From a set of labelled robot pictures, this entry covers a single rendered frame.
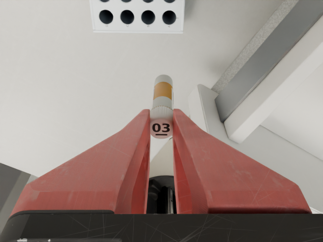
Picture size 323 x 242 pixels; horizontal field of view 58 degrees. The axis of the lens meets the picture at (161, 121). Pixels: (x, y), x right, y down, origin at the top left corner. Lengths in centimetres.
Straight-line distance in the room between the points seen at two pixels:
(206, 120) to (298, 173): 10
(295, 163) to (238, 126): 9
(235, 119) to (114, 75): 17
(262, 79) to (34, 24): 24
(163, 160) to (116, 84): 75
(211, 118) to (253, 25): 13
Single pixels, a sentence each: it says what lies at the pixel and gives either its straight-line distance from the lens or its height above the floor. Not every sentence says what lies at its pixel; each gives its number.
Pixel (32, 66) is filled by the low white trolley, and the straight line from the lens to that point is 37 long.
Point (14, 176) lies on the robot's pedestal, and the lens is 87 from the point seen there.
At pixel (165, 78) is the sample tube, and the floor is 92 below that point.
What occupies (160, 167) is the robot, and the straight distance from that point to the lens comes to 110.
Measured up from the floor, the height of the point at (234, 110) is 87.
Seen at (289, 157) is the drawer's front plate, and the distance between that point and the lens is 29.
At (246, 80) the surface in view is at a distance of 24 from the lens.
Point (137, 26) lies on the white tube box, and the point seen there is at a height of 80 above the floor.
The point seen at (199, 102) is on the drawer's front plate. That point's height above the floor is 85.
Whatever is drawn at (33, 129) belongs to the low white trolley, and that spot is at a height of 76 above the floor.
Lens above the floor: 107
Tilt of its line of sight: 54 degrees down
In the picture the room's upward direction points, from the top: 180 degrees clockwise
